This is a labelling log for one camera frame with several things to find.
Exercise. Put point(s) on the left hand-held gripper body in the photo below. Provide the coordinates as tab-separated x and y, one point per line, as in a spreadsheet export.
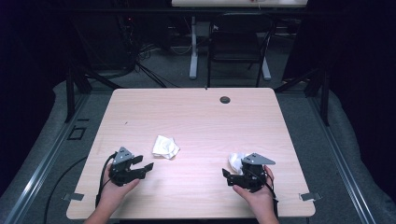
123	169

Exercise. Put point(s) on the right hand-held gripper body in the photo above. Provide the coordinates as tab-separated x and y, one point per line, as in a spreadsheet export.
252	174

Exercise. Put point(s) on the white cloth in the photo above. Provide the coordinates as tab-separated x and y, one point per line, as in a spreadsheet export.
165	147
235	163

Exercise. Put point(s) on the black folding chair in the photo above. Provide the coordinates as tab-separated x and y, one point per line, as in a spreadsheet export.
236	43

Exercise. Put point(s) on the white desk leg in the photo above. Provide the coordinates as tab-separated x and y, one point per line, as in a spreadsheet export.
193	56
266	70

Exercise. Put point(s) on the black frame stand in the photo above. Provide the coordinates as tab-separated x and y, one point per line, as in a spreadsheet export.
70	93
325	99

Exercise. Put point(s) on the person's right hand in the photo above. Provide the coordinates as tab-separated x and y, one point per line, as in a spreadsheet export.
257	199

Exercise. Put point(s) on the person's left hand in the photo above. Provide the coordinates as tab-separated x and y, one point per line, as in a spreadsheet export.
115	193

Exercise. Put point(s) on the metal floor rail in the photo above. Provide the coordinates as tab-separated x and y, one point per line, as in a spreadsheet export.
342	161
40	168

